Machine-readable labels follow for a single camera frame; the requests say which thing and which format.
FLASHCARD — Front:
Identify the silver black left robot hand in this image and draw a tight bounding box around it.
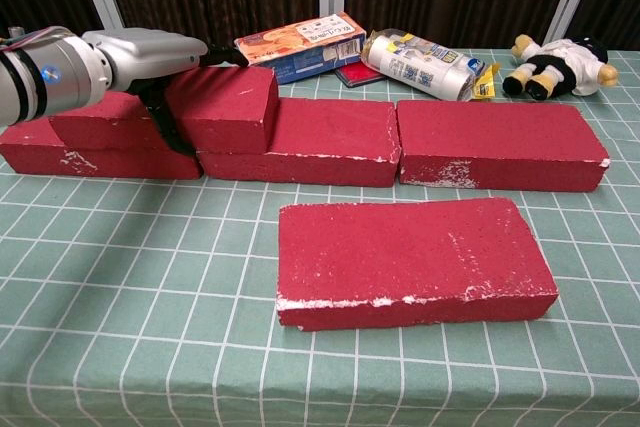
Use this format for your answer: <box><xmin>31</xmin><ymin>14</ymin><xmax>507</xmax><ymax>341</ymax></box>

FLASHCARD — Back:
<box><xmin>82</xmin><ymin>29</ymin><xmax>251</xmax><ymax>158</ymax></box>

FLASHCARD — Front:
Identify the red brick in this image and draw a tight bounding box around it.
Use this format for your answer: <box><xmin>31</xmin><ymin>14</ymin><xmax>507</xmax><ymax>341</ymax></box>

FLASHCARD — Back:
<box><xmin>274</xmin><ymin>196</ymin><xmax>560</xmax><ymax>332</ymax></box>
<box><xmin>48</xmin><ymin>66</ymin><xmax>280</xmax><ymax>153</ymax></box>
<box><xmin>397</xmin><ymin>99</ymin><xmax>611</xmax><ymax>193</ymax></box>
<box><xmin>197</xmin><ymin>96</ymin><xmax>402</xmax><ymax>189</ymax></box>
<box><xmin>0</xmin><ymin>91</ymin><xmax>204</xmax><ymax>181</ymax></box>

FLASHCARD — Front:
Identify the red brick front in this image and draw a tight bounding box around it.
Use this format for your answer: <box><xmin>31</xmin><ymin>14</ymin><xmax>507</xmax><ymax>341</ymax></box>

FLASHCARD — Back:
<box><xmin>274</xmin><ymin>196</ymin><xmax>560</xmax><ymax>332</ymax></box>

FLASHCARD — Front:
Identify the orange blue biscuit box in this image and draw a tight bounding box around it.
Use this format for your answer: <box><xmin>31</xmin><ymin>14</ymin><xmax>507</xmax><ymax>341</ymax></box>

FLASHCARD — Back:
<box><xmin>234</xmin><ymin>10</ymin><xmax>368</xmax><ymax>86</ymax></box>

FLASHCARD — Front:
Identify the small red ink pad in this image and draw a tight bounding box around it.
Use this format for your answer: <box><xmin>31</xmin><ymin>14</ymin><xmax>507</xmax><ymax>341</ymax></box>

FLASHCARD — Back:
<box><xmin>334</xmin><ymin>60</ymin><xmax>386</xmax><ymax>86</ymax></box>

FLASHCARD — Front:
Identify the green white grid tablecloth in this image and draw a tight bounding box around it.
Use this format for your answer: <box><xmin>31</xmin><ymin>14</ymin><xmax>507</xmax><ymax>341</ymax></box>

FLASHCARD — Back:
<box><xmin>0</xmin><ymin>46</ymin><xmax>640</xmax><ymax>427</ymax></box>

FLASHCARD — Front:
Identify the silver white yellow package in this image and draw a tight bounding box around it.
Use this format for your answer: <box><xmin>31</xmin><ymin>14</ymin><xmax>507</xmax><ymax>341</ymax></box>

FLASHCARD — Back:
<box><xmin>360</xmin><ymin>27</ymin><xmax>501</xmax><ymax>102</ymax></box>

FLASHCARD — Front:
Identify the black white plush doll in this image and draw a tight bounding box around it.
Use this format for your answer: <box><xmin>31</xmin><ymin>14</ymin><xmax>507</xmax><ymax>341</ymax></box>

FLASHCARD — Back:
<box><xmin>502</xmin><ymin>34</ymin><xmax>620</xmax><ymax>100</ymax></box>

